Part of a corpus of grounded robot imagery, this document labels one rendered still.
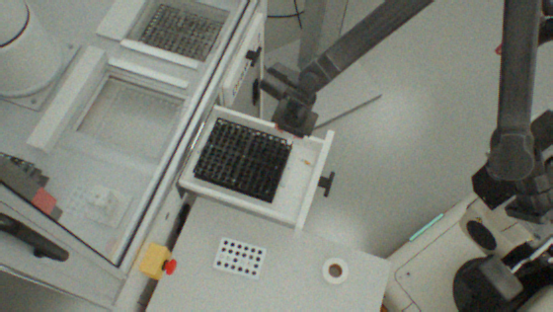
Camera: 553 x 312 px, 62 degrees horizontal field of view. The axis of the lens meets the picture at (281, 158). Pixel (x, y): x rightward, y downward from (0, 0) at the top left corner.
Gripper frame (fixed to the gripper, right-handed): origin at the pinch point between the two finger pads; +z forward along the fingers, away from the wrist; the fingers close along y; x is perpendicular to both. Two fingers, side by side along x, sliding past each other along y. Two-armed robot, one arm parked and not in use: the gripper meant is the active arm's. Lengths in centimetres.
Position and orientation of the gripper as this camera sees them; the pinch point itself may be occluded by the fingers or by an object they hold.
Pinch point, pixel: (288, 132)
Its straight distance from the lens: 119.5
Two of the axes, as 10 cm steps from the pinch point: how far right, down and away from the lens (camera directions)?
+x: -3.6, 8.5, -4.0
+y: -9.2, -3.9, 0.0
